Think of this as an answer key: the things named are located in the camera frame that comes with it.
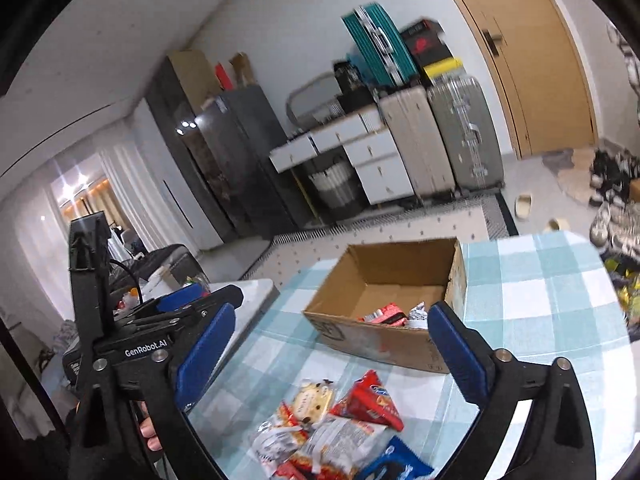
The black red box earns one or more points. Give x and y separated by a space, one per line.
425 42

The small red snack packet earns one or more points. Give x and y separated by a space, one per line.
387 314

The white red snack packet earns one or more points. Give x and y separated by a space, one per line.
272 442

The beige suitcase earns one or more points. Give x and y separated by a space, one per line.
415 145

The pile of shoes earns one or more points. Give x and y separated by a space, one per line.
615 195

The brown cardboard box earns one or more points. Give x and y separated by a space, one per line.
395 265

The beige slipper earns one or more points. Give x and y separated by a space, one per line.
554 224
523 205

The dark cabinet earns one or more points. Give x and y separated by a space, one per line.
170 105

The person's left hand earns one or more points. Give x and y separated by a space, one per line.
150 430

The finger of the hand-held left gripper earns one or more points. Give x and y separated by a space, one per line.
181 299
220 296

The yellow box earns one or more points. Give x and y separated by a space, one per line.
445 67

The silver snack packet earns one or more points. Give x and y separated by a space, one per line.
416 316

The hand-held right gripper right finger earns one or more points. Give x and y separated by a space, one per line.
460 355

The black refrigerator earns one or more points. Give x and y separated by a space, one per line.
240 160

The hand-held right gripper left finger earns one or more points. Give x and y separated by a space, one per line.
205 355

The spotted cookie packet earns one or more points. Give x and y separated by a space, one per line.
310 402

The wooden door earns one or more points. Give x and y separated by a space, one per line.
525 60

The black white wall hanging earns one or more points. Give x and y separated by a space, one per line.
625 55

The white curtain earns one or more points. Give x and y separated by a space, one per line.
30 240

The oval mirror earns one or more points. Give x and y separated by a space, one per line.
307 102

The teal suitcase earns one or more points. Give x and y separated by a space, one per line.
377 45

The round doormat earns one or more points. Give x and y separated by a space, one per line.
575 175

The grey suitcase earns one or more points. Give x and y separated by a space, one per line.
465 135

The white noodle snack packet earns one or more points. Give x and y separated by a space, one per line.
335 442

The blue snack packet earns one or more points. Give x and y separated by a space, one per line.
395 465

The black bag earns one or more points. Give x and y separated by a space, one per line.
352 92

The white dresser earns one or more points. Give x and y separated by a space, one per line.
380 170

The patterned rug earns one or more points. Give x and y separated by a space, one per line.
400 225

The white woven basket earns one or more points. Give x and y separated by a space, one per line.
332 185

